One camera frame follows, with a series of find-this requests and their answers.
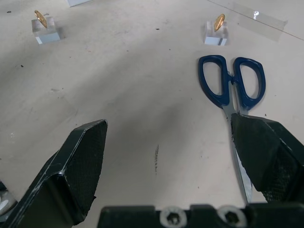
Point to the clear adhesive tape strip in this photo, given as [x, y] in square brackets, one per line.
[257, 20]

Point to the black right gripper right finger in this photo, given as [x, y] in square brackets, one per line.
[261, 152]

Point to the white box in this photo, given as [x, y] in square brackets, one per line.
[79, 2]

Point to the clear acrylic block stand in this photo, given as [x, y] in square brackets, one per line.
[45, 32]
[217, 34]

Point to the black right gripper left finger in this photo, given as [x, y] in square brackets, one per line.
[78, 166]

